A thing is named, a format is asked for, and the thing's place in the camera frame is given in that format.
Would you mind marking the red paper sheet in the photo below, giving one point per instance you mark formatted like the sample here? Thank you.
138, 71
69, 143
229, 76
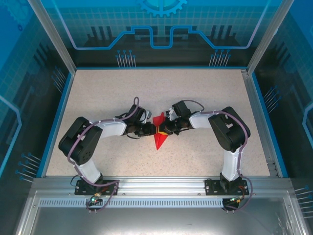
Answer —
160, 143

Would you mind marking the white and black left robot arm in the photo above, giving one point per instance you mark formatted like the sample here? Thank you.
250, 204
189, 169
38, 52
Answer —
112, 127

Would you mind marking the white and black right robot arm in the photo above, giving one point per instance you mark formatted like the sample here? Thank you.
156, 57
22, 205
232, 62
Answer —
200, 121

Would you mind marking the aluminium base beam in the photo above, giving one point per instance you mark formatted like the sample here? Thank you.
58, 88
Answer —
161, 186

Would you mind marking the blue table border strip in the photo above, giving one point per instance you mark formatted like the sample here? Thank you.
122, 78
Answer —
268, 122
159, 67
58, 122

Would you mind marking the grey metal floor plate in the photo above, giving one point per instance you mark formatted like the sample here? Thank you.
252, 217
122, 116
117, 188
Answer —
159, 222

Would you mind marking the blue printed rear panel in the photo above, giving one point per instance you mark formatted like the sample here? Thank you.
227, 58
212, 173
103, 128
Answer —
97, 14

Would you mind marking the blue printed side panel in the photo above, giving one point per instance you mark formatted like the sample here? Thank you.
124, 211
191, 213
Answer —
293, 73
19, 73

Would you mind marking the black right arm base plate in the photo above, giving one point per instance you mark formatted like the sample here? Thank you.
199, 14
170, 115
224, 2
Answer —
211, 187

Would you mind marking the aluminium side rail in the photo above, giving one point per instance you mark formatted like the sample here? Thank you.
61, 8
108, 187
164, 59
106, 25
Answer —
259, 122

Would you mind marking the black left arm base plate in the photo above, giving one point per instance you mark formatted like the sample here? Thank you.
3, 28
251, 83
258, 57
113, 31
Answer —
80, 189

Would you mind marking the aluminium frame post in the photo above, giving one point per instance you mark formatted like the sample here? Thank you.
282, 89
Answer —
53, 36
268, 36

